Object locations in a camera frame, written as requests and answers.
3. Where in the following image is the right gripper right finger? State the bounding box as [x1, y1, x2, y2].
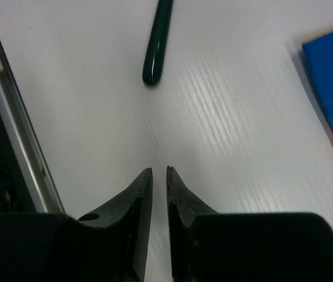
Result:
[166, 166, 218, 281]

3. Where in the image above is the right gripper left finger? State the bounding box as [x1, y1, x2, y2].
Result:
[78, 168, 153, 281]

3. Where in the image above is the gold fork green handle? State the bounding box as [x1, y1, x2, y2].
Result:
[142, 0, 174, 87]

